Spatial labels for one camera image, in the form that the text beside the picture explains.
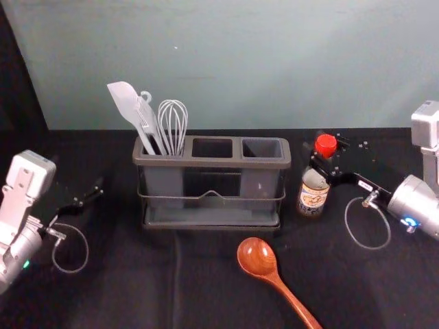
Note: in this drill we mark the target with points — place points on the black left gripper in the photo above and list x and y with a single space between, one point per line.
58 211

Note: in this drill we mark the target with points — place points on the sauce bottle with red cap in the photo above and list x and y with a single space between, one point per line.
312 197

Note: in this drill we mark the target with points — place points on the clear plastic utensil with hook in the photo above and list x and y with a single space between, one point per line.
146 118

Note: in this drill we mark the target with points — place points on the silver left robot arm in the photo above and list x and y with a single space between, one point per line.
20 205

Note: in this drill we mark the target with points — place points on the brown wooden spoon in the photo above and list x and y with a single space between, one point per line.
257 257

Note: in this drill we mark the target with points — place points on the black table cloth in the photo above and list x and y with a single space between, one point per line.
192 291

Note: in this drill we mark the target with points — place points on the grey three-slot utensil holder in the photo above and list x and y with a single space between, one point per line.
212 185

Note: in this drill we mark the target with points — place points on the pale grey spatula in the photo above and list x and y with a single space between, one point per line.
125 99

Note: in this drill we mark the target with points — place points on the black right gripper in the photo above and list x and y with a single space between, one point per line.
360 183

